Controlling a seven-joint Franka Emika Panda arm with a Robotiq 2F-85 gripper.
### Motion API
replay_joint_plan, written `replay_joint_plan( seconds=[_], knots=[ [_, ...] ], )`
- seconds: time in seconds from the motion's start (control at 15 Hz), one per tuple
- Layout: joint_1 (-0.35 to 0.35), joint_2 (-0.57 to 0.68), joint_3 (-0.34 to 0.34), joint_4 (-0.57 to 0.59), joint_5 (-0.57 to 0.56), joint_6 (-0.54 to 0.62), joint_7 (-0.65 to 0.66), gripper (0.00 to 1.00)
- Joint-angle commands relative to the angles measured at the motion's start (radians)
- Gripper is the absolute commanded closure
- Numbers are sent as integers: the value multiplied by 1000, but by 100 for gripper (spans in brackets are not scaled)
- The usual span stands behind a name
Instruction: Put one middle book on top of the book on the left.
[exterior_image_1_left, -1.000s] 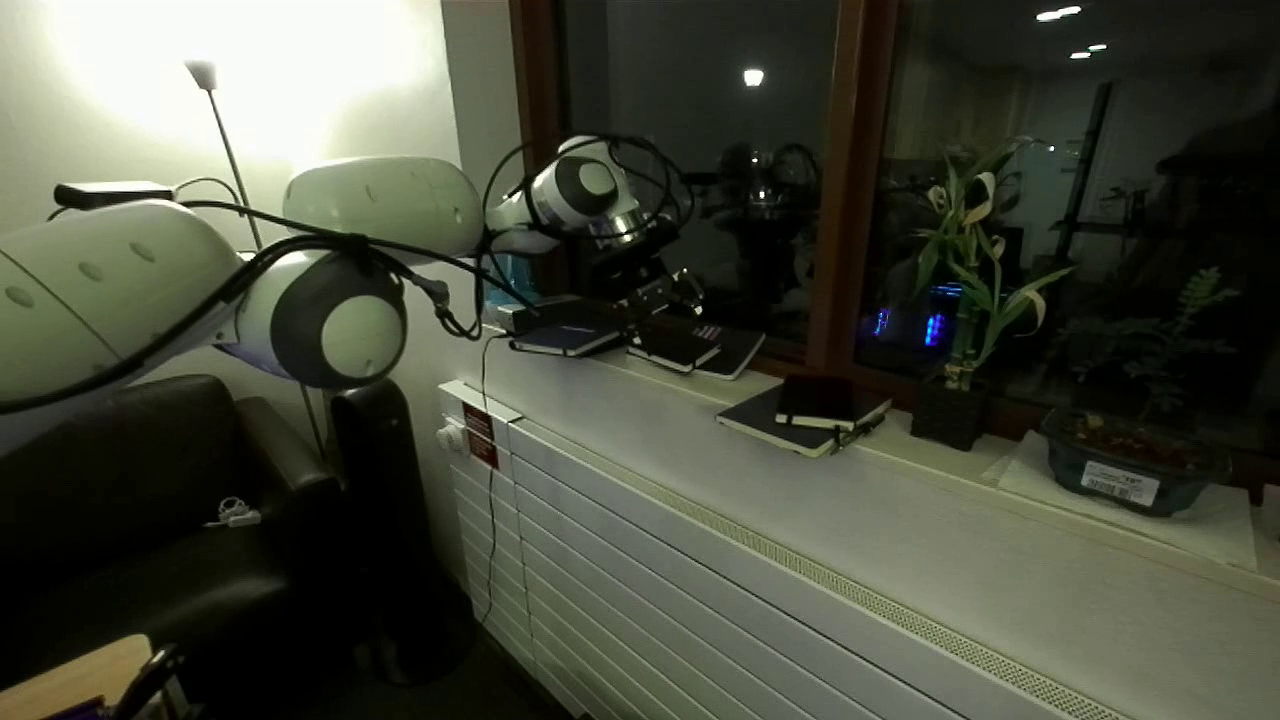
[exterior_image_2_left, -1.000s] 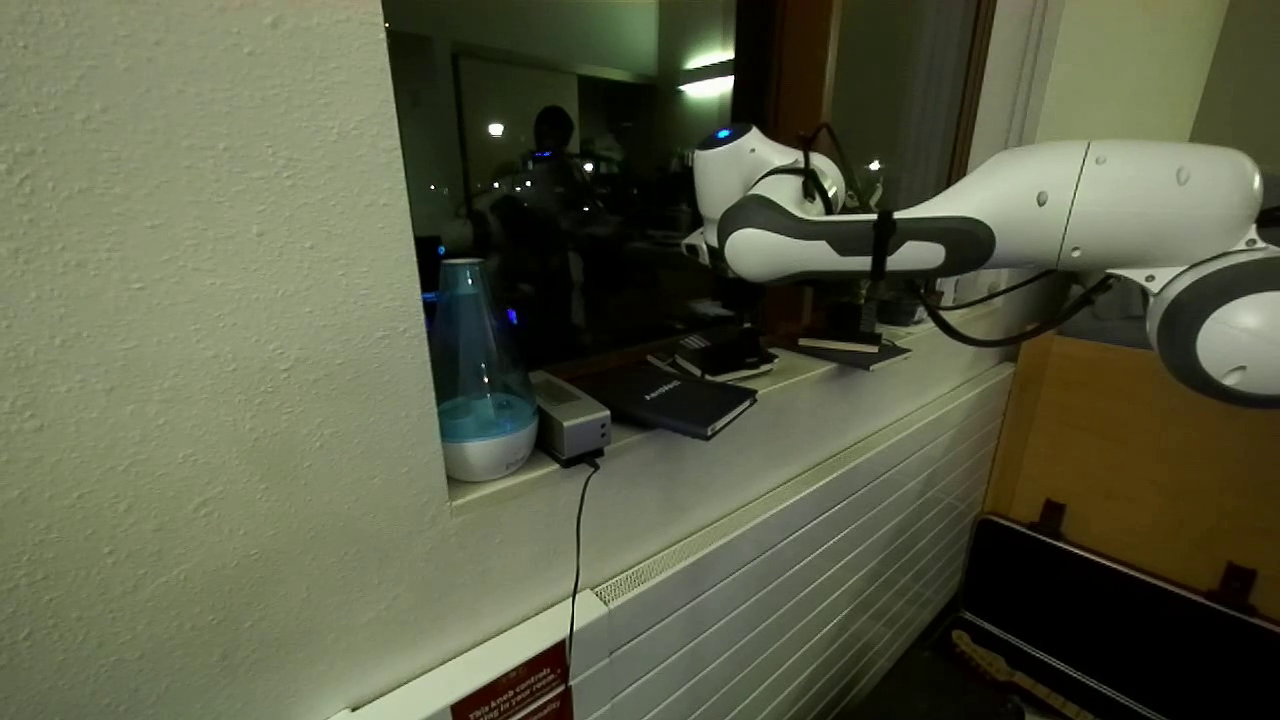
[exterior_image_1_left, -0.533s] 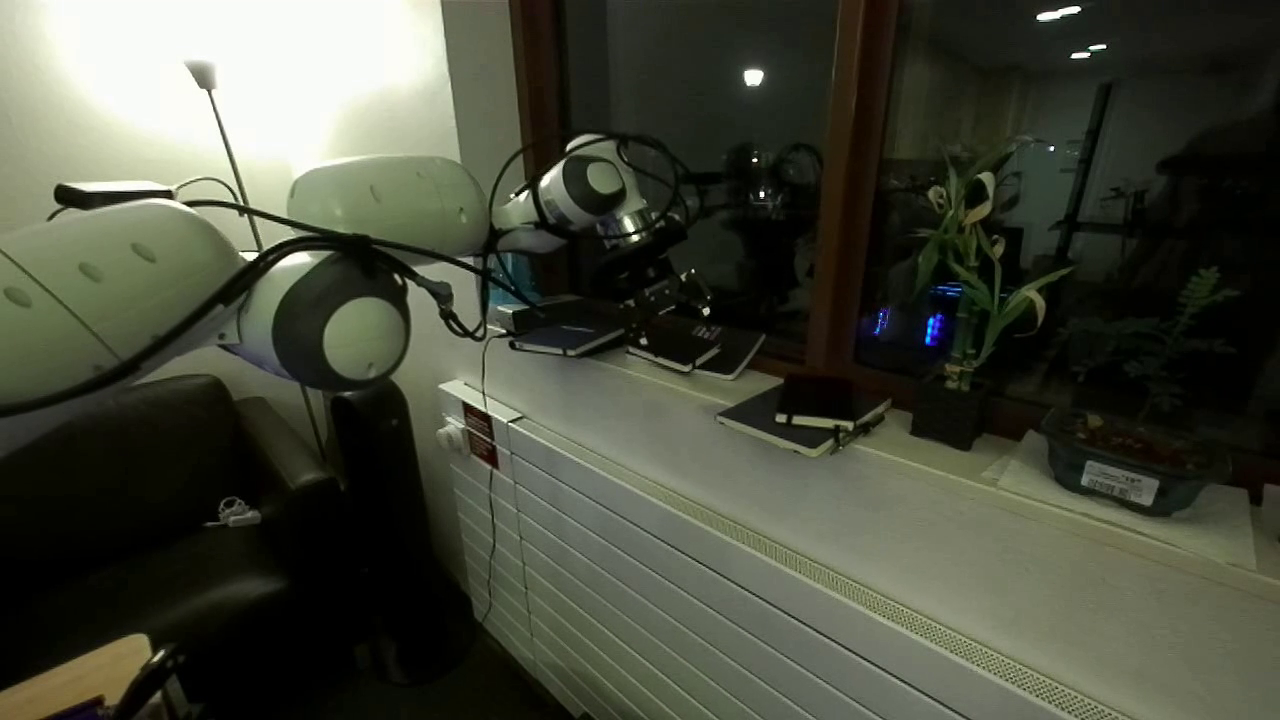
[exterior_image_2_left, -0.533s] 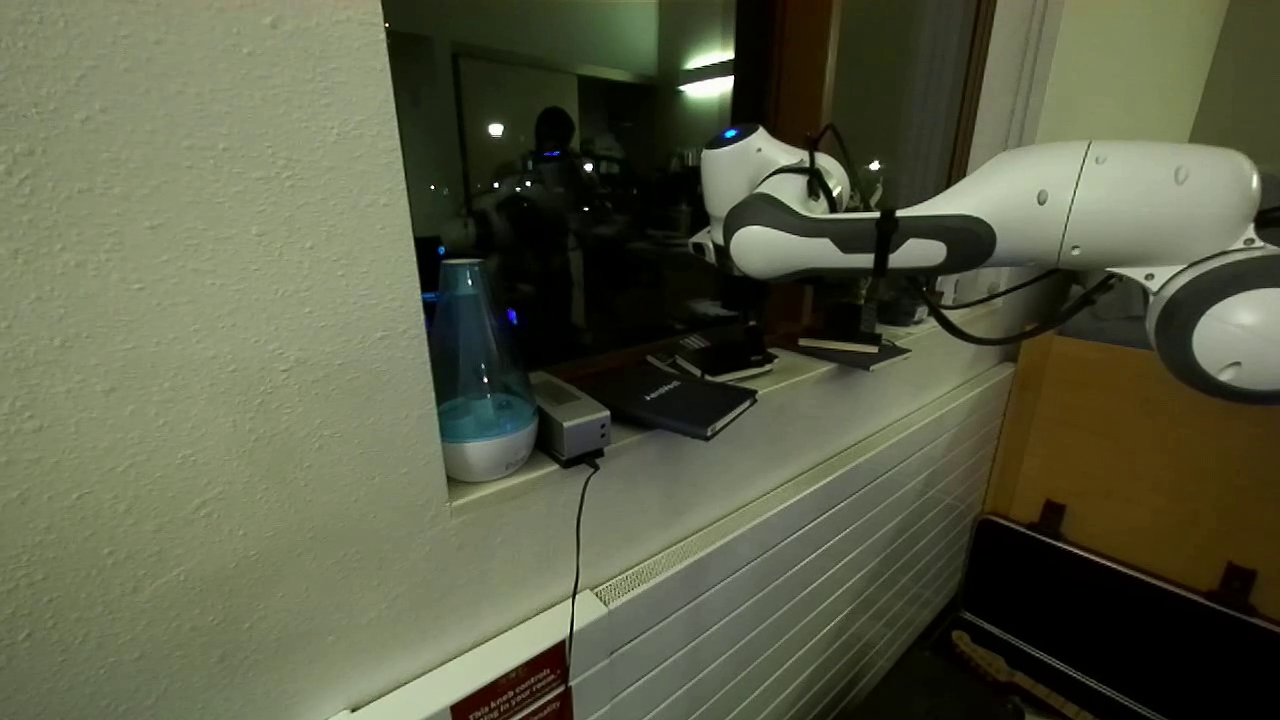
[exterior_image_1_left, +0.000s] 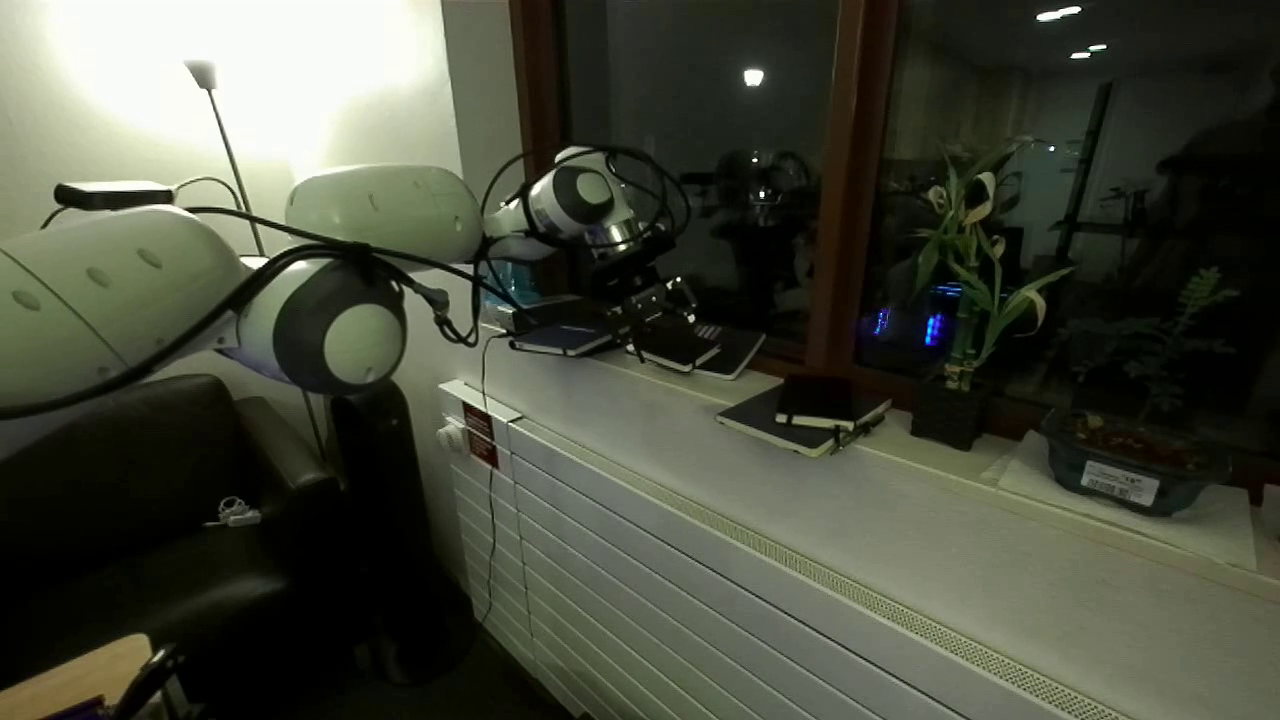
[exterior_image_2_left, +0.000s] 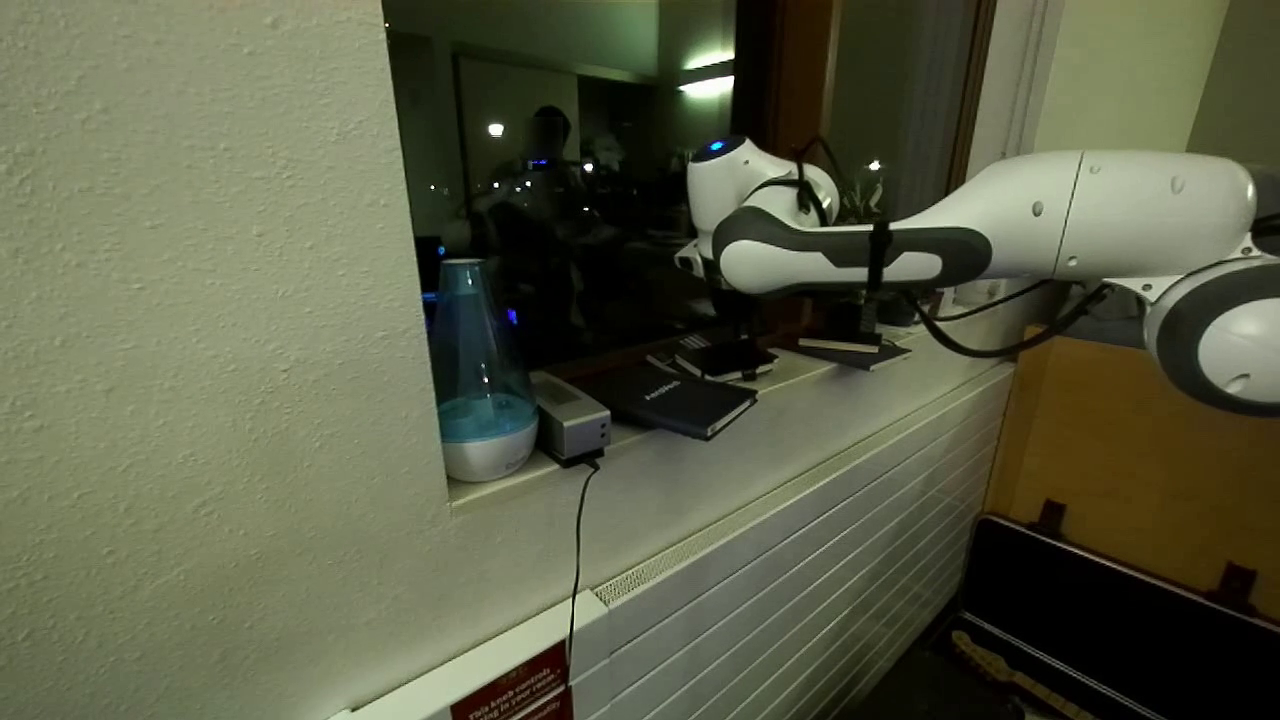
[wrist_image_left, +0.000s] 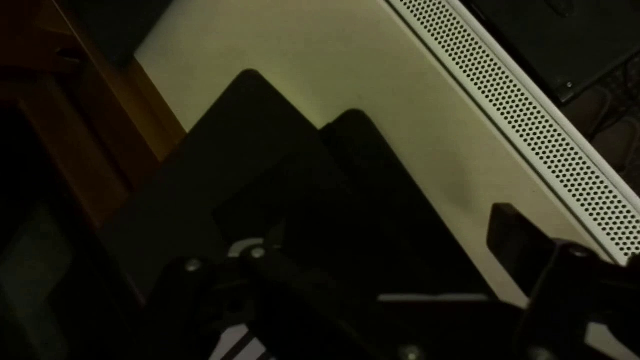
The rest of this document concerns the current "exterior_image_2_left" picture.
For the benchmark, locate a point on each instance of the black furniture edge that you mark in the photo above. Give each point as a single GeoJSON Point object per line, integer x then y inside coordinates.
{"type": "Point", "coordinates": [1107, 626]}

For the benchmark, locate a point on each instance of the stack of black books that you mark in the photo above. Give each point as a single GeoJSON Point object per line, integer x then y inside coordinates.
{"type": "Point", "coordinates": [854, 348]}

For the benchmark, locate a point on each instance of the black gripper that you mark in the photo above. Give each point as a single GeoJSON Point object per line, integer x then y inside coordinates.
{"type": "Point", "coordinates": [729, 323]}

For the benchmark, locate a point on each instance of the grey speaker box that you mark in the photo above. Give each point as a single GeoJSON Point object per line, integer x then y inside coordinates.
{"type": "Point", "coordinates": [568, 423]}

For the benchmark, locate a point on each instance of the large wooden board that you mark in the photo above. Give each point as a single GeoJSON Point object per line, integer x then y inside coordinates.
{"type": "Point", "coordinates": [1107, 466]}

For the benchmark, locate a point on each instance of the black book with cover print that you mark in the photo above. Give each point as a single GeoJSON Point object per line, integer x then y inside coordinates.
{"type": "Point", "coordinates": [687, 406]}

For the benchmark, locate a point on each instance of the blue white cone humidifier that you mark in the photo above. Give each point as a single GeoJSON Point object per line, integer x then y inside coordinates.
{"type": "Point", "coordinates": [482, 401]}

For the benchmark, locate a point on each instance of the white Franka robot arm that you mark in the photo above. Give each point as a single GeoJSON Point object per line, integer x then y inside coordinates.
{"type": "Point", "coordinates": [1095, 214]}

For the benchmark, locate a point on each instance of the white slatted radiator cover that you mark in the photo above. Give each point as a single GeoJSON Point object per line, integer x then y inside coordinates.
{"type": "Point", "coordinates": [800, 585]}

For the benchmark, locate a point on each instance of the red warning label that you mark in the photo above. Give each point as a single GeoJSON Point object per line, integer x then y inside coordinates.
{"type": "Point", "coordinates": [519, 695]}

